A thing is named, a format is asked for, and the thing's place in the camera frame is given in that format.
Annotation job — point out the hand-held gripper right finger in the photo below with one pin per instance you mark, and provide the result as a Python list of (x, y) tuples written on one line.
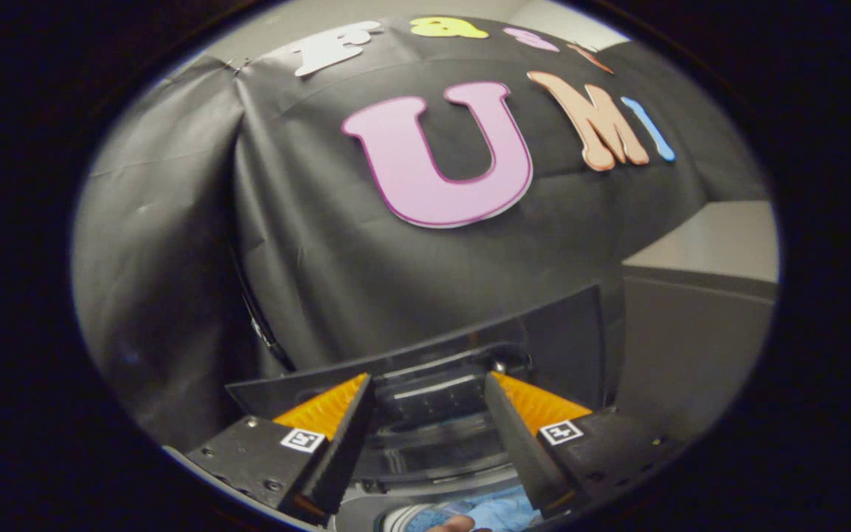
[(518, 436)]

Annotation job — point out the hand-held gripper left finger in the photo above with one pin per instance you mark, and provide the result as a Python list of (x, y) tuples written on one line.
[(344, 443)]

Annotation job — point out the grey washing machine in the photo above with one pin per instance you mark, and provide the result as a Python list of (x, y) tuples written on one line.
[(366, 506)]

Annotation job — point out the light blue shirt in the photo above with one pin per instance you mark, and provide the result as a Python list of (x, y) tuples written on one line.
[(492, 510)]

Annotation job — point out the black backdrop cloth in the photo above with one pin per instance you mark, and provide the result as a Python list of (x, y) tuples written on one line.
[(174, 222)]

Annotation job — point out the beige cabinet with dark frame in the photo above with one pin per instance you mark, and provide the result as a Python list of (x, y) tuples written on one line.
[(691, 347)]

